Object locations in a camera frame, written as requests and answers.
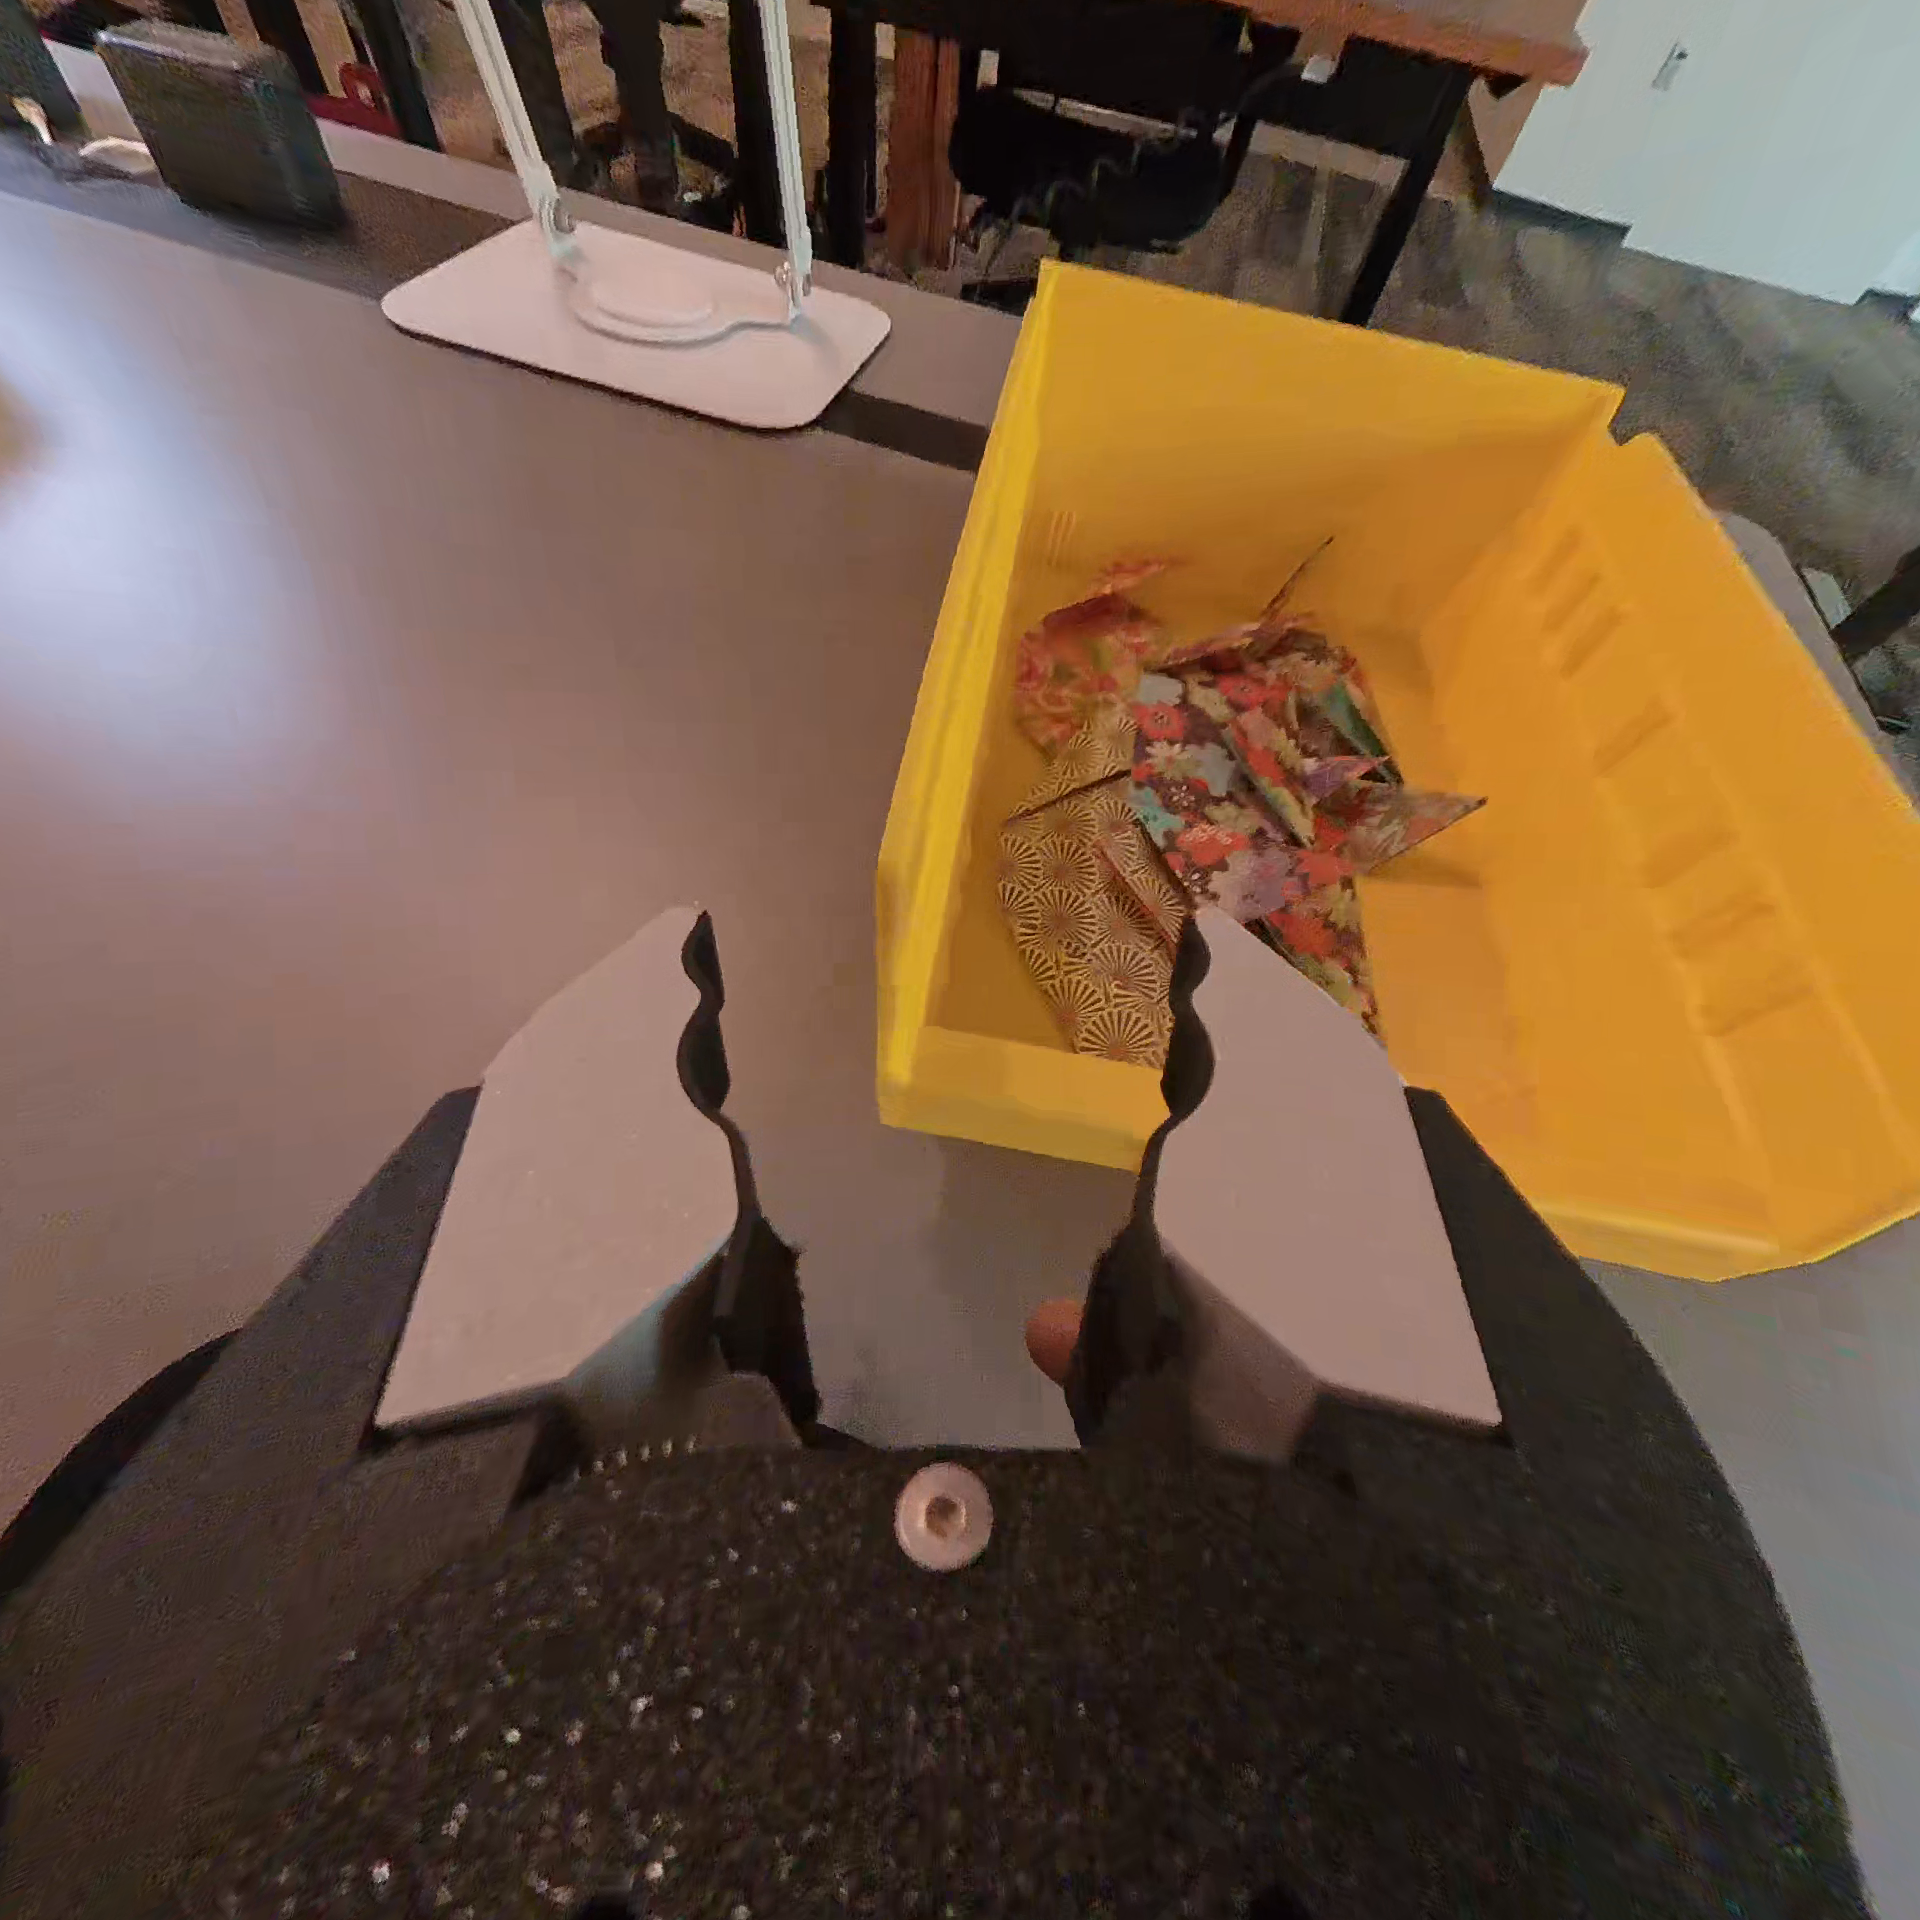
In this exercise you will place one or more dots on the yellow box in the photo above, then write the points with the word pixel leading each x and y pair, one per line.
pixel 1682 904

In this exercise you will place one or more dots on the white furniture panel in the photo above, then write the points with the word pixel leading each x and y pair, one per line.
pixel 1740 132

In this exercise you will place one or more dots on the floral origami paper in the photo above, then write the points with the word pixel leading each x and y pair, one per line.
pixel 1087 660

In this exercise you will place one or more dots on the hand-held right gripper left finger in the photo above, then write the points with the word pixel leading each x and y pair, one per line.
pixel 573 1204

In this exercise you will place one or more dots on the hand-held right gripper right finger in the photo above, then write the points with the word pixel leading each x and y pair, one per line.
pixel 1320 1204

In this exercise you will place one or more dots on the white flat base plate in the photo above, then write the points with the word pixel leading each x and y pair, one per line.
pixel 645 347

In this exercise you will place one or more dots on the brown office desk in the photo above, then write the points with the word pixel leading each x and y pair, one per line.
pixel 1412 57

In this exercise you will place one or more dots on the black rectangular case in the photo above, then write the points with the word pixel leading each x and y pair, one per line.
pixel 229 129

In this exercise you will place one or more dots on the maple leaf origami paper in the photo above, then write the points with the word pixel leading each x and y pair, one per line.
pixel 1279 678

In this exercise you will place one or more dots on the black office chair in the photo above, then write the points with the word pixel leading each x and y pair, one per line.
pixel 1095 119

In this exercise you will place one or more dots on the brown fan pattern origami paper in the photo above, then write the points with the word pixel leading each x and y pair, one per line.
pixel 1087 916

